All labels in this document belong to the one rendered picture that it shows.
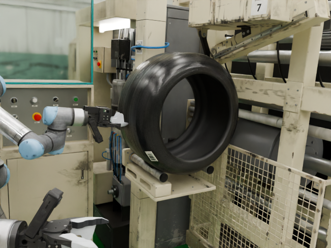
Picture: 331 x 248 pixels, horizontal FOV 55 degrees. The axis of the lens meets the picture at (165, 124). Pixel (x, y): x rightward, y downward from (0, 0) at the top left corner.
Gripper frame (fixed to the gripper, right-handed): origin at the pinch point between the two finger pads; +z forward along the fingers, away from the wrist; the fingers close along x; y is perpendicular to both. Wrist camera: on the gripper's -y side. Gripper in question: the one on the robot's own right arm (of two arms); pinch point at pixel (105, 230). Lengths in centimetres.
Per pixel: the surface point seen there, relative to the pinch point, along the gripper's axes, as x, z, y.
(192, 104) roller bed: -136, 35, -29
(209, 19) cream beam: -95, 36, -73
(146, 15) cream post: -102, 4, -76
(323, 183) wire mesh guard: -54, 81, 0
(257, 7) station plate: -66, 52, -73
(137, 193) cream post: -117, 2, 26
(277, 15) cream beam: -62, 59, -68
